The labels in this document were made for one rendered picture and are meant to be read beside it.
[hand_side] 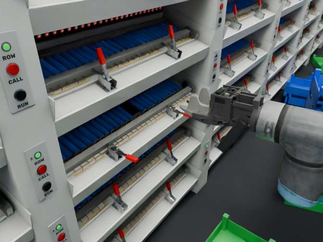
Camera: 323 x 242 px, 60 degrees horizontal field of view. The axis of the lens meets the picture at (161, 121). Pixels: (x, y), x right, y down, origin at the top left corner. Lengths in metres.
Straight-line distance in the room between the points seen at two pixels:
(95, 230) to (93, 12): 0.56
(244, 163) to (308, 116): 0.94
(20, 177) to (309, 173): 0.57
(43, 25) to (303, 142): 0.53
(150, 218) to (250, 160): 0.70
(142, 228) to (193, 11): 0.77
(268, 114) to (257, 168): 0.91
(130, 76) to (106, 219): 0.42
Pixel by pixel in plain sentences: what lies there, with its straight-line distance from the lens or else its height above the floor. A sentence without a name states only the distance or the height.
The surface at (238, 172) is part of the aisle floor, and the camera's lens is 1.49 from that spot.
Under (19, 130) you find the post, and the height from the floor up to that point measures 0.70.
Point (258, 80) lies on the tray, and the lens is 1.72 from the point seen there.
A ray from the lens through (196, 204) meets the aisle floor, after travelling 1.30.
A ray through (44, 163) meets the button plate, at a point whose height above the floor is 0.61.
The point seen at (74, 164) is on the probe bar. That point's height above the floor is 0.53.
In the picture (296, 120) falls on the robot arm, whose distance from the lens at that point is 0.64.
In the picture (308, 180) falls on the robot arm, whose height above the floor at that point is 0.54.
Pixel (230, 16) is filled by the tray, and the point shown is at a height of 0.73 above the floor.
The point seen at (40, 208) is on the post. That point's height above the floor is 0.52.
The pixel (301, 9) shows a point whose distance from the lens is 2.31.
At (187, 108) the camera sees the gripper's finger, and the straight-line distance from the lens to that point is 0.74.
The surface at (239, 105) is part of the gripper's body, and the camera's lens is 0.68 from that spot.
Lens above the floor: 0.95
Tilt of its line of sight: 31 degrees down
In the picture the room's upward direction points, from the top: straight up
